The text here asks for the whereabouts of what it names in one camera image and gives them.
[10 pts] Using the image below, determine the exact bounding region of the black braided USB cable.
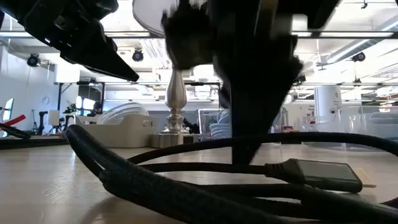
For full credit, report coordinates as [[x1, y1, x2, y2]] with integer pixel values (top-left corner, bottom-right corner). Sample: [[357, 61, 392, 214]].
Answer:
[[65, 124, 398, 224]]

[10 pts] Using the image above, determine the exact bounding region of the white cable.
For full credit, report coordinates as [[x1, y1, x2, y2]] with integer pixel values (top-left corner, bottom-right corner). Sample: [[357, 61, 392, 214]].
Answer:
[[96, 101, 150, 125]]

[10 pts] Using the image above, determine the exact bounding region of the white plastic bin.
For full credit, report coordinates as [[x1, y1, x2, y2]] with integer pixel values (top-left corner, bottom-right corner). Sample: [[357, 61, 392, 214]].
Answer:
[[74, 113, 158, 148]]

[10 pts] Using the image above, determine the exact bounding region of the person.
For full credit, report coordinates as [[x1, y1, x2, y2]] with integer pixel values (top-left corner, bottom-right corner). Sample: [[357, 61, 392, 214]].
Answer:
[[86, 101, 104, 118]]

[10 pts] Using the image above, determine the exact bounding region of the black metal frame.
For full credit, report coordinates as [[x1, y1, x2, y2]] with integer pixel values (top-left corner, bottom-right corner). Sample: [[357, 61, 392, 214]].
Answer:
[[102, 30, 398, 40]]

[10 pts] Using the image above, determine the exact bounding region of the white round column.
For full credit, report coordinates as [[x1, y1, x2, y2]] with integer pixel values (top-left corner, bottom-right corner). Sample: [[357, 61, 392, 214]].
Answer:
[[313, 85, 343, 118]]

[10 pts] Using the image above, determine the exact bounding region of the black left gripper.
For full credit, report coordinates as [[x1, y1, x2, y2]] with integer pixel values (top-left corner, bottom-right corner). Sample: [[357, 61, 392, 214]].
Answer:
[[0, 0, 140, 82]]

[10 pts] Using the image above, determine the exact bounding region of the clear plastic bin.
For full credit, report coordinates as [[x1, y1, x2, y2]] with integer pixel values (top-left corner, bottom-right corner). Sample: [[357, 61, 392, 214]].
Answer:
[[298, 105, 398, 152], [198, 107, 289, 142]]

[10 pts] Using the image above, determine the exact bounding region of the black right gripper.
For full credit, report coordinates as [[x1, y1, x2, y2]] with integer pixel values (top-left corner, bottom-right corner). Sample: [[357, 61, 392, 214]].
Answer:
[[161, 0, 340, 166]]

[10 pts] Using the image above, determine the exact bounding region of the silver table lamp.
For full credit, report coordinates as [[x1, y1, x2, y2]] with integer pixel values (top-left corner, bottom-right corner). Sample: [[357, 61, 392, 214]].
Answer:
[[132, 0, 200, 149]]

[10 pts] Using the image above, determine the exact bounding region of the light blue cable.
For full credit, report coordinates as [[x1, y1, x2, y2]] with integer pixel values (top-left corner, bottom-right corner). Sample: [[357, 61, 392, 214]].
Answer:
[[216, 108, 231, 124], [209, 123, 233, 140]]

